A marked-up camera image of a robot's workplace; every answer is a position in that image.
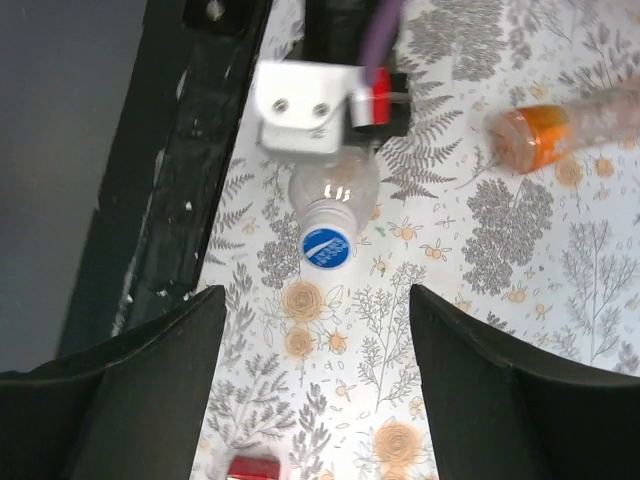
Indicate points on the blue white bottle cap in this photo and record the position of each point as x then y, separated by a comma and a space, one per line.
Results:
327, 248

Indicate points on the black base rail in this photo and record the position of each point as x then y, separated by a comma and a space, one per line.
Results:
165, 173

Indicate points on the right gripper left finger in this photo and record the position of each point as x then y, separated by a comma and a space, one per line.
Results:
131, 407

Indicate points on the red white toothpaste box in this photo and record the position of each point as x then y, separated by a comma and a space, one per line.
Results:
253, 468

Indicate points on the orange soda bottle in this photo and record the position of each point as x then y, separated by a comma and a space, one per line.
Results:
530, 138

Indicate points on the clear bottle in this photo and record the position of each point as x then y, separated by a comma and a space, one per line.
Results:
353, 182

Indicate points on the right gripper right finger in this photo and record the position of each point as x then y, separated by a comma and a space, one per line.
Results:
500, 408

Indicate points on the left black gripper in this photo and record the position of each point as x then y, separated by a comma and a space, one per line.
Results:
362, 35

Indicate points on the floral table mat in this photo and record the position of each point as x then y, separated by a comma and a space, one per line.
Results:
318, 369

